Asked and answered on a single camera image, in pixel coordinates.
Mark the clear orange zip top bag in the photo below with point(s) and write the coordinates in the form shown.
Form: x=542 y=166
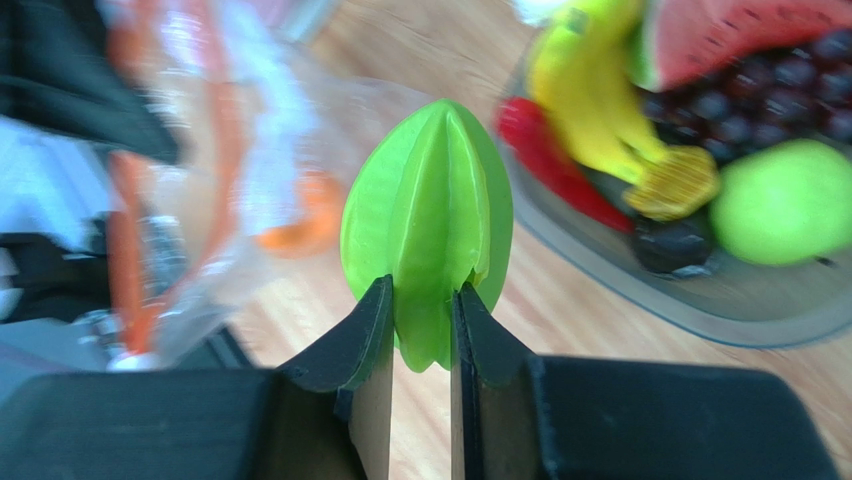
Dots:
x=269 y=145

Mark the grey food tray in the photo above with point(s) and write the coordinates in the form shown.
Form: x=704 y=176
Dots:
x=737 y=303

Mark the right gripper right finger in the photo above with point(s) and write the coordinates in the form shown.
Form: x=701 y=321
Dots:
x=494 y=420

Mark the green starfruit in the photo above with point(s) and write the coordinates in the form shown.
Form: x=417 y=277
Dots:
x=431 y=208

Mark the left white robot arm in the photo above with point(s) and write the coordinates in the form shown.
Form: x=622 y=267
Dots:
x=55 y=202

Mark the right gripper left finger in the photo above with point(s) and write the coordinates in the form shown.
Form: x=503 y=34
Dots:
x=334 y=416

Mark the red chili pepper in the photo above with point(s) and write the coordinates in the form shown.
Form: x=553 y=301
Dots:
x=522 y=124

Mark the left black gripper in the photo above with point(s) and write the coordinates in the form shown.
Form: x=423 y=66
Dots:
x=55 y=75

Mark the yellow bananas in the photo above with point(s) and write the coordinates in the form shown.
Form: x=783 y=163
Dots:
x=575 y=57

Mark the watermelon slice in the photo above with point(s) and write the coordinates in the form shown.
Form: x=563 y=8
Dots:
x=679 y=41

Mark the green apple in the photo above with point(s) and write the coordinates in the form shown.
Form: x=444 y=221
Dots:
x=785 y=205

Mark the yellow corn piece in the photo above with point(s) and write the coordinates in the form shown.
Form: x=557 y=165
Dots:
x=677 y=187

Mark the dark purple grapes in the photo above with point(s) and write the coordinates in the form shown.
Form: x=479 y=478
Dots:
x=761 y=100

